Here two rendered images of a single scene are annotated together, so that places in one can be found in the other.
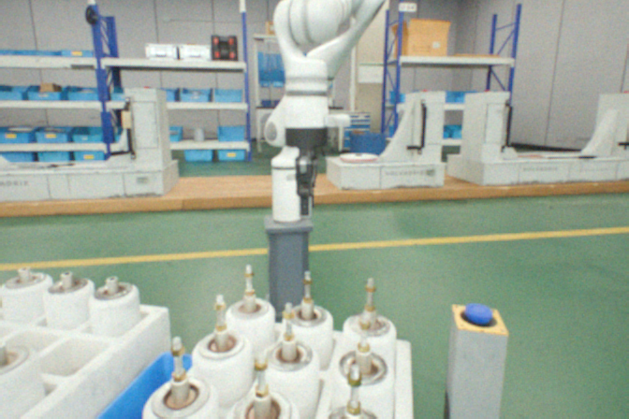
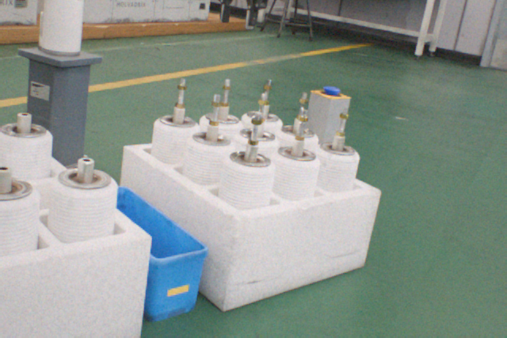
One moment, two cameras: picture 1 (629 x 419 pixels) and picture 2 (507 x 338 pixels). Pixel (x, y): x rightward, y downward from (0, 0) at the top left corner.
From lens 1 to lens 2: 1.05 m
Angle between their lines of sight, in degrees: 55
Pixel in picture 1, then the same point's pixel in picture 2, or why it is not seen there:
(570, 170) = (155, 7)
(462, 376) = (329, 131)
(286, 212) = (74, 41)
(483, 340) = (341, 104)
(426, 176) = (16, 8)
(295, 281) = (79, 127)
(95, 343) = (40, 187)
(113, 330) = (45, 172)
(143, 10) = not seen: outside the picture
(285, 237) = (75, 71)
